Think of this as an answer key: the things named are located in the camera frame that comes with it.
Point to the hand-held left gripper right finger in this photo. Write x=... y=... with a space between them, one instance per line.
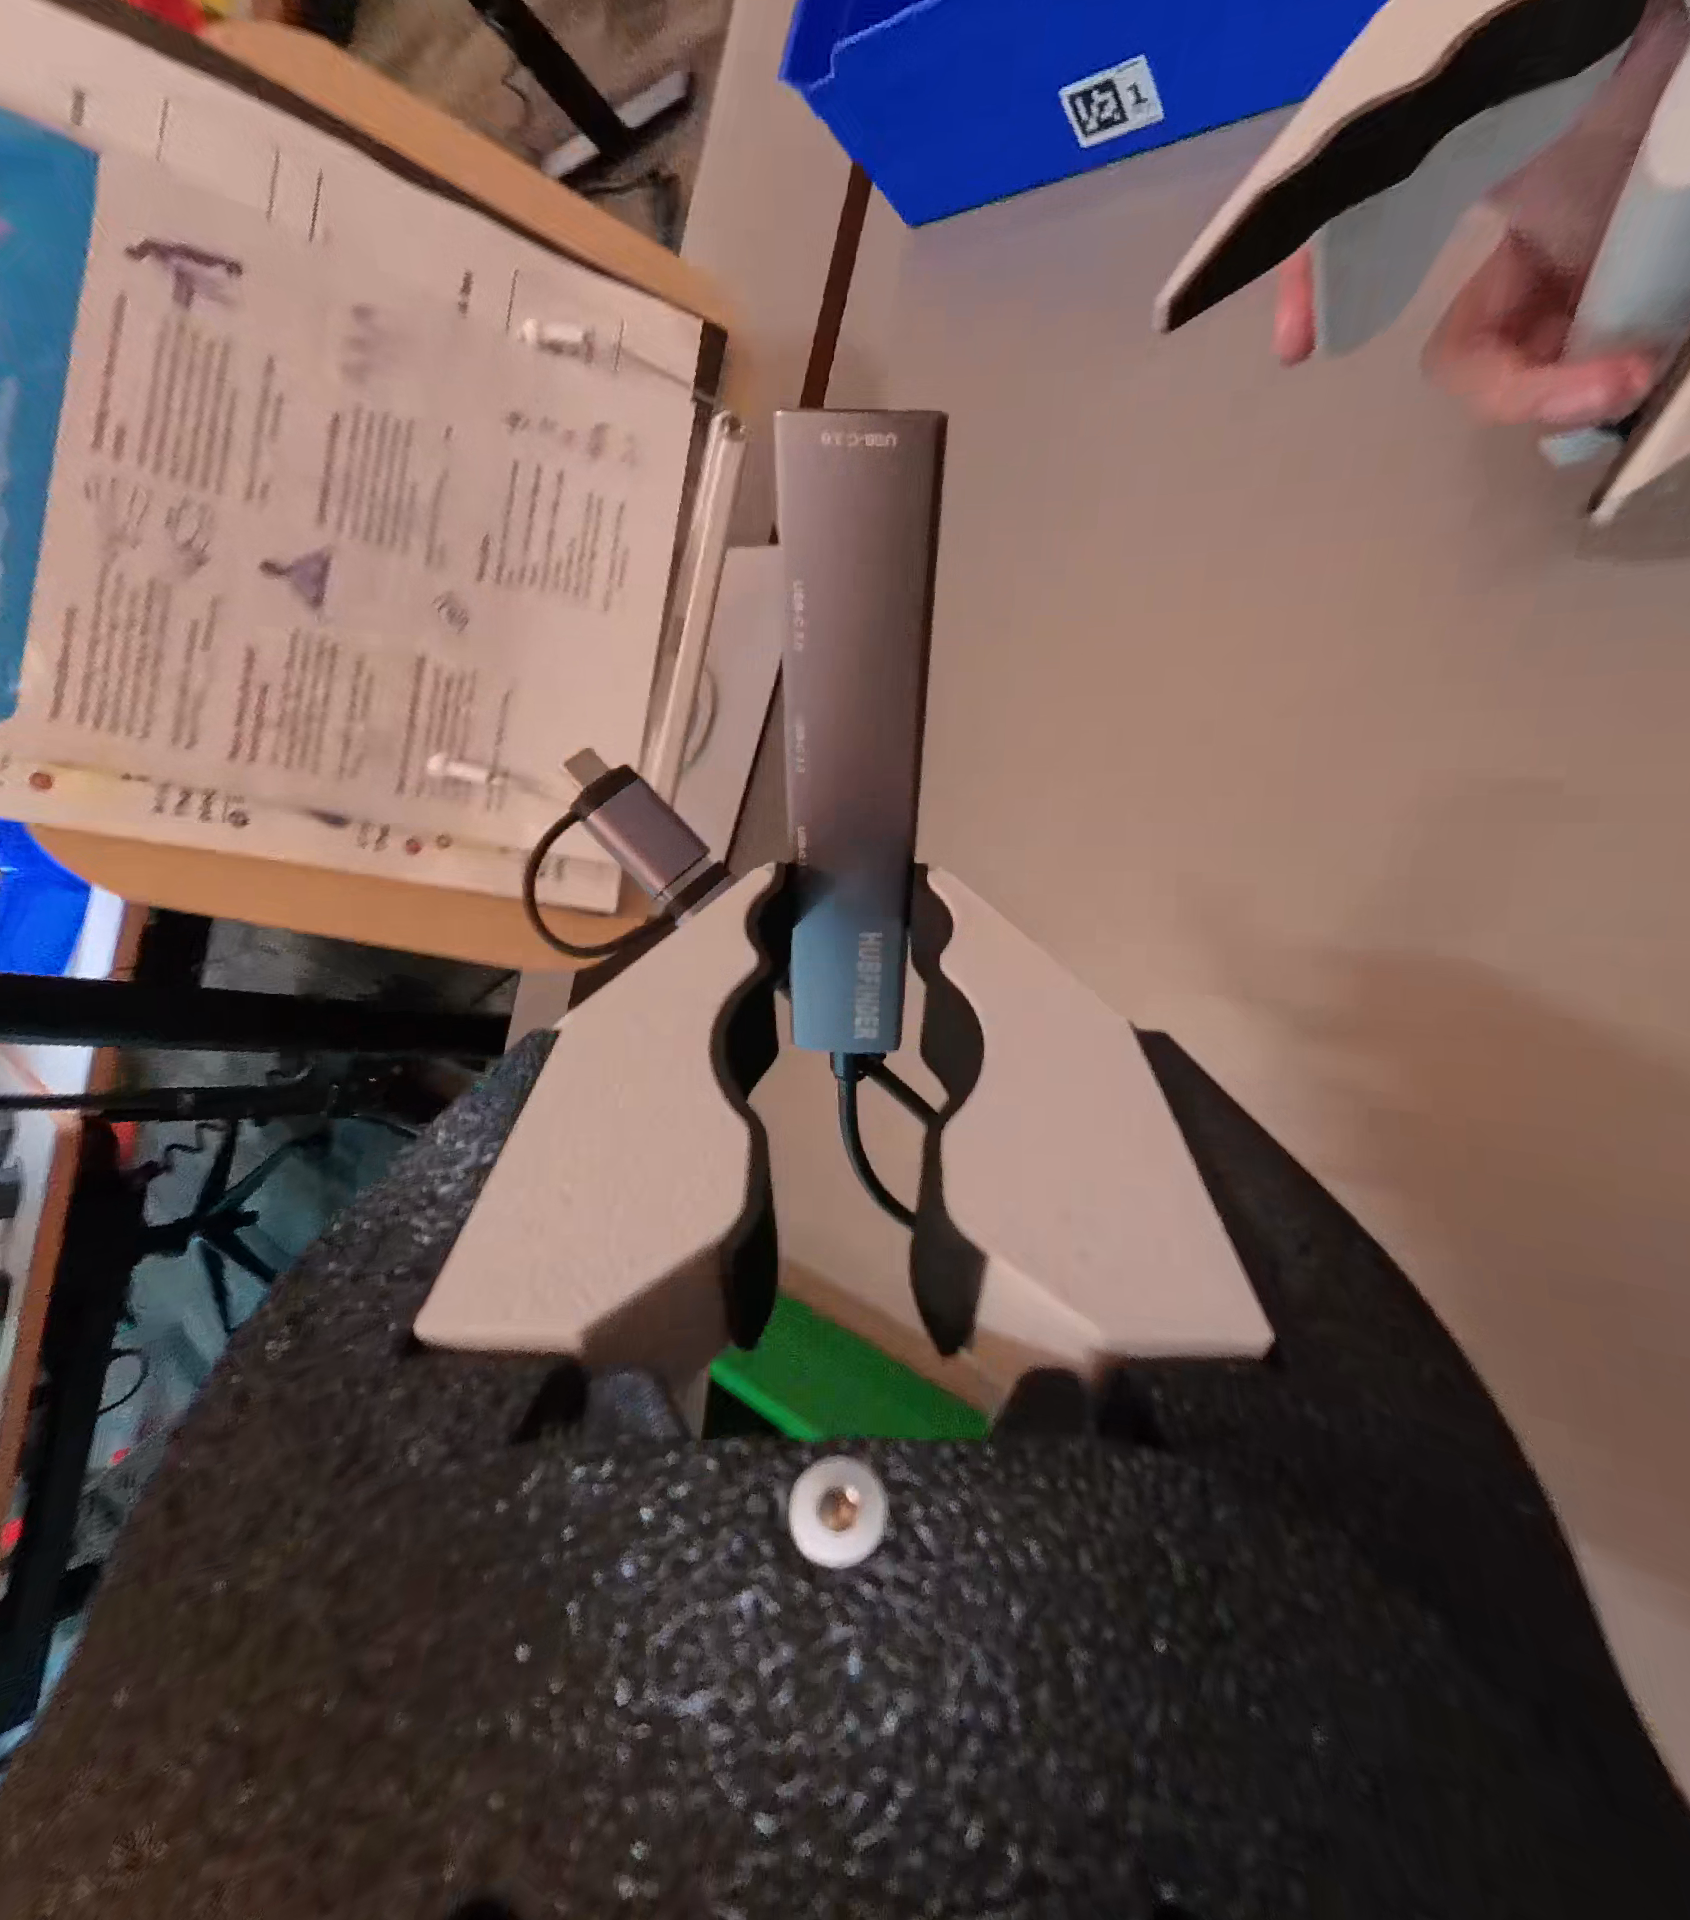
x=1092 y=1184

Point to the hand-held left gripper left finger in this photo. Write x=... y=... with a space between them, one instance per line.
x=575 y=1184

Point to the grey USB hub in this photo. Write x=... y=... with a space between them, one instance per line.
x=860 y=645

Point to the light grey desk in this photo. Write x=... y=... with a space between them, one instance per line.
x=1310 y=750

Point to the person's right hand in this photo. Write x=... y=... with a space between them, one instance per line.
x=1528 y=352

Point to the blue plastic bin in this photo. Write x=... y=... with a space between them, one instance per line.
x=964 y=105

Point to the white tethered pin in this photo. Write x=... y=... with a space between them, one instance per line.
x=556 y=335
x=463 y=768

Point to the blue box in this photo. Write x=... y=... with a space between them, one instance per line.
x=34 y=900

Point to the printed instruction sheet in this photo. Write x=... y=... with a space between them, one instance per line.
x=335 y=525

